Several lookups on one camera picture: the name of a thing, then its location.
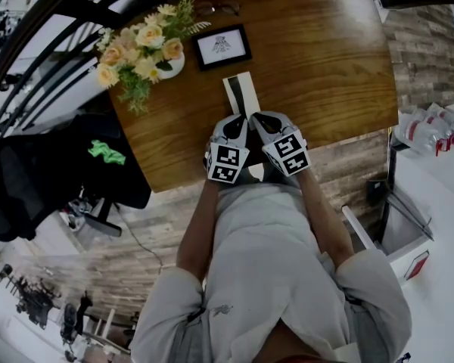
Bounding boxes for black floor cable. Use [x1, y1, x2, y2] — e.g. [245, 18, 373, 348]
[115, 202, 164, 268]

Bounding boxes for person's right forearm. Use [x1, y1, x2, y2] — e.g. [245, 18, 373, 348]
[297, 166, 355, 274]

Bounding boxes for white vase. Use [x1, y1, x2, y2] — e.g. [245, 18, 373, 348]
[157, 51, 186, 80]

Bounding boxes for person's white shirt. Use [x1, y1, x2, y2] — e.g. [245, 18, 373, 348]
[130, 181, 413, 363]

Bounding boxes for green cloth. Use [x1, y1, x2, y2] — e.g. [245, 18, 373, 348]
[88, 139, 126, 165]

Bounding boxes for pack of water bottles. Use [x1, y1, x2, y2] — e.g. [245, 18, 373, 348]
[395, 95, 454, 158]

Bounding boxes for gray open bin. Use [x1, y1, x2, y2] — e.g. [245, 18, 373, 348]
[381, 187, 434, 257]

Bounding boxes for person's left forearm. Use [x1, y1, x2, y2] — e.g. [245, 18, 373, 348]
[176, 178, 222, 283]

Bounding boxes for white electrical box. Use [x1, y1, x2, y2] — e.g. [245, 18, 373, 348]
[373, 0, 387, 24]

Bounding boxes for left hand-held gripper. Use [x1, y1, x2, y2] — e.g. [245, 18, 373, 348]
[204, 113, 250, 184]

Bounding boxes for grey rectangular case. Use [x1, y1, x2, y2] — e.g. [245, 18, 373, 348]
[221, 71, 266, 158]

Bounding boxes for black office chair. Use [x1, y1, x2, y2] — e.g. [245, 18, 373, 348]
[0, 113, 151, 242]

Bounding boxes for white desk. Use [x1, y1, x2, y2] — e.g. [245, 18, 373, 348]
[342, 153, 454, 363]

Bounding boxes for yellow flower bouquet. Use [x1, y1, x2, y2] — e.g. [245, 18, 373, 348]
[95, 0, 212, 115]

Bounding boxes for black picture frame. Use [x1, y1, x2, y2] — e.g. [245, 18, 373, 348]
[191, 23, 253, 72]

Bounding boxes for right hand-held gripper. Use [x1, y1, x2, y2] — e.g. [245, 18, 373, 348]
[251, 110, 312, 178]

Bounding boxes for thin-framed eyeglasses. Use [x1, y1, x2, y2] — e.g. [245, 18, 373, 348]
[194, 0, 241, 17]

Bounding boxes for small black box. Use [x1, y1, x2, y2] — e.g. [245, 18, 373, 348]
[366, 179, 389, 203]

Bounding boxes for red book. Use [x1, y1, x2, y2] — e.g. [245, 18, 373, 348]
[403, 250, 431, 281]

